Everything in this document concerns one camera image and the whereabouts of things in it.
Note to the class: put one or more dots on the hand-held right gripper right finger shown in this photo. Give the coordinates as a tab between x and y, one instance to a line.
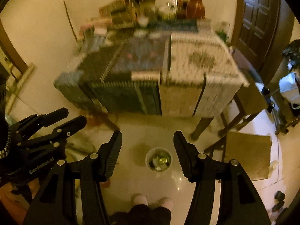
184	154

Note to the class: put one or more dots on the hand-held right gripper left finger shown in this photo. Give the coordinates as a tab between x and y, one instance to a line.
113	154

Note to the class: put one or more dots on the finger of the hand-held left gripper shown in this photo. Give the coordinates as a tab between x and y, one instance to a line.
72	125
54	116

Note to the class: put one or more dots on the small white bin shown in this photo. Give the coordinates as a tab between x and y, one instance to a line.
159	160

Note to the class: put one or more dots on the wooden table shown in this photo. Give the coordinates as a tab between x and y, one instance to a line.
200	127

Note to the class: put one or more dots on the brown cardboard sheet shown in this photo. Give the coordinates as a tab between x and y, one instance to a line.
248	157

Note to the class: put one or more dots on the person's legs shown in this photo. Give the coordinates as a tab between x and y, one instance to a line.
143	213

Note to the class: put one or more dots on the dark wooden chair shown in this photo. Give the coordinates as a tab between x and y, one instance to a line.
250	93

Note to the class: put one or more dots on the patchwork patterned tablecloth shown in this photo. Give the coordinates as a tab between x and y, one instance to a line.
140	63

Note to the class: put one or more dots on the thin wooden stick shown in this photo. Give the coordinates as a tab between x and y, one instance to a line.
70	21

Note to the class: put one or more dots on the small black floor object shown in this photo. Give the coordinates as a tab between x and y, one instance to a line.
280	200

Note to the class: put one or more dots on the pink green patterned box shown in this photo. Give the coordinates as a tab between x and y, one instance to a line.
112	10

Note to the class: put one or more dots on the white plastic bag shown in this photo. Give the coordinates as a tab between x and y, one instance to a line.
289	86

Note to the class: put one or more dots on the sauce bottle with red cap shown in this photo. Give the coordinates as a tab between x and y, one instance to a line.
181	8

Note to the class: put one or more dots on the red thermos jug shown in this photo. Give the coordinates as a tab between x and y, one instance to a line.
195	7

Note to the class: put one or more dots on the brown wooden door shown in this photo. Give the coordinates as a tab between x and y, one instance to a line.
257	23

